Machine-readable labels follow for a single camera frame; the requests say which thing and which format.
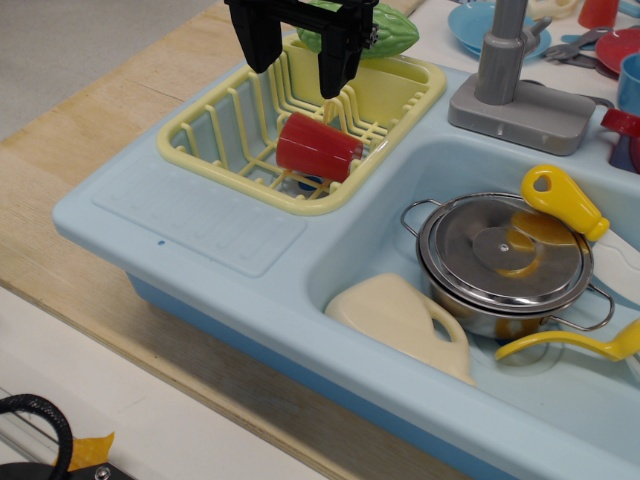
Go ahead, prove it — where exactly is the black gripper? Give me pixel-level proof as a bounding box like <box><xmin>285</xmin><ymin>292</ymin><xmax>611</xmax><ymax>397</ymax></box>
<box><xmin>225</xmin><ymin>1</ymin><xmax>378</xmax><ymax>99</ymax></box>

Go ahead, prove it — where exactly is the red plastic cup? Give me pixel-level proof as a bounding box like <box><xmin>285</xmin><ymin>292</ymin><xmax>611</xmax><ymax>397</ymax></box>
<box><xmin>276</xmin><ymin>112</ymin><xmax>364</xmax><ymax>182</ymax></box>

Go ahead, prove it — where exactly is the orange plastic cup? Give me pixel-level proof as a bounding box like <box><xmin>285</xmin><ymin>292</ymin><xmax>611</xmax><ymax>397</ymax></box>
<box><xmin>578</xmin><ymin>0</ymin><xmax>619</xmax><ymax>29</ymax></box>

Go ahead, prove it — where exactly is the blue plastic cup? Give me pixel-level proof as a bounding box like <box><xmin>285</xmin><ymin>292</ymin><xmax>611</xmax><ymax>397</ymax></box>
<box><xmin>617</xmin><ymin>53</ymin><xmax>640</xmax><ymax>116</ymax></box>

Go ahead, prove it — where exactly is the green bitter gourd toy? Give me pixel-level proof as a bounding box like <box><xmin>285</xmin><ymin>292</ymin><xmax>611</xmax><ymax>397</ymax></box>
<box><xmin>296</xmin><ymin>1</ymin><xmax>419</xmax><ymax>59</ymax></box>

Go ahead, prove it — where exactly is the yellow dish rack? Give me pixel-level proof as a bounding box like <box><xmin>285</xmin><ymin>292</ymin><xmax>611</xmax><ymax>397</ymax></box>
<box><xmin>157</xmin><ymin>34</ymin><xmax>447</xmax><ymax>216</ymax></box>

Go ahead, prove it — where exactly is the blue plastic plate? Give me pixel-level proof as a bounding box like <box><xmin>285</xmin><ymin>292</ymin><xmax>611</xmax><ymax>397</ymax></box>
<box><xmin>448</xmin><ymin>1</ymin><xmax>552</xmax><ymax>60</ymax></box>

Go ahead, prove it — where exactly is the grey toy faucet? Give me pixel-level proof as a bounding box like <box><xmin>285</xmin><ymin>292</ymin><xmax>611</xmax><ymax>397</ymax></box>
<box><xmin>448</xmin><ymin>1</ymin><xmax>596</xmax><ymax>156</ymax></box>

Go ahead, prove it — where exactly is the cream toy item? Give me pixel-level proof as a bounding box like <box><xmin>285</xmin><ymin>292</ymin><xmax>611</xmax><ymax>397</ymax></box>
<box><xmin>527</xmin><ymin>0</ymin><xmax>580</xmax><ymax>20</ymax></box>

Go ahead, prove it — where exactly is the grey plastic fork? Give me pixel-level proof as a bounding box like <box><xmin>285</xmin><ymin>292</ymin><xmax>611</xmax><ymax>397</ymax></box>
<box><xmin>543</xmin><ymin>27</ymin><xmax>613</xmax><ymax>61</ymax></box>

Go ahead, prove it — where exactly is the cream plastic jug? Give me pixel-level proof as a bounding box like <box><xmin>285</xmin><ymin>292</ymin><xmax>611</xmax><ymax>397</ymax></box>
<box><xmin>325</xmin><ymin>273</ymin><xmax>476</xmax><ymax>386</ymax></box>

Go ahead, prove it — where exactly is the steel pot with lid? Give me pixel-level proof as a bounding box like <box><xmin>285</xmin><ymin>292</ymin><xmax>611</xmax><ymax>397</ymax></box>
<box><xmin>400</xmin><ymin>192</ymin><xmax>616</xmax><ymax>340</ymax></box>

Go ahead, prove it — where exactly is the red plastic plate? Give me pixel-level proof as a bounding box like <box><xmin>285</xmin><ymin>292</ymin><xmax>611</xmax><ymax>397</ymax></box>
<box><xmin>595</xmin><ymin>28</ymin><xmax>640</xmax><ymax>74</ymax></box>

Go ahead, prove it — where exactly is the light blue toy sink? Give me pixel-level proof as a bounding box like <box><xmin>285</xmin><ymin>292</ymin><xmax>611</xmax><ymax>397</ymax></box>
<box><xmin>52</xmin><ymin>54</ymin><xmax>640</xmax><ymax>480</ymax></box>

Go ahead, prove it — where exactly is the wooden board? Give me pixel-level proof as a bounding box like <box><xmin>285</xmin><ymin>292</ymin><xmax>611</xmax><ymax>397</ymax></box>
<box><xmin>1</xmin><ymin>1</ymin><xmax>457</xmax><ymax>479</ymax></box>

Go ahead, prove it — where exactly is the red pot in corner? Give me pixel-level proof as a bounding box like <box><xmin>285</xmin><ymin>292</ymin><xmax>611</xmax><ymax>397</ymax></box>
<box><xmin>601</xmin><ymin>108</ymin><xmax>639</xmax><ymax>174</ymax></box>

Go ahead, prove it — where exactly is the yellow plastic ladle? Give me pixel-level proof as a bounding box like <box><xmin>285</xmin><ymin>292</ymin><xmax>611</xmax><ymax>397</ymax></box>
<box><xmin>495</xmin><ymin>319</ymin><xmax>639</xmax><ymax>362</ymax></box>

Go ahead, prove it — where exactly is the yellow tape piece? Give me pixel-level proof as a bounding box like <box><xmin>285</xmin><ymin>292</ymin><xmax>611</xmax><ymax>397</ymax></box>
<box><xmin>68</xmin><ymin>432</ymin><xmax>115</xmax><ymax>472</ymax></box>

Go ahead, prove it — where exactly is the black device base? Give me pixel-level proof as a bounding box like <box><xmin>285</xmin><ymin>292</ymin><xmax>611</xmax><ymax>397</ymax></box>
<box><xmin>1</xmin><ymin>462</ymin><xmax>133</xmax><ymax>480</ymax></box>

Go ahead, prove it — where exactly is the yellow handled toy knife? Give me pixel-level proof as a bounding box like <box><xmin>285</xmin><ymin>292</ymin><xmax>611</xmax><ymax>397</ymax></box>
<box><xmin>520</xmin><ymin>165</ymin><xmax>639</xmax><ymax>305</ymax></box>

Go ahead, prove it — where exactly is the black braided cable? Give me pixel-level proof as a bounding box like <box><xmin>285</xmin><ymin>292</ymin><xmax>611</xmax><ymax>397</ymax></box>
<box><xmin>0</xmin><ymin>394</ymin><xmax>75</xmax><ymax>480</ymax></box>

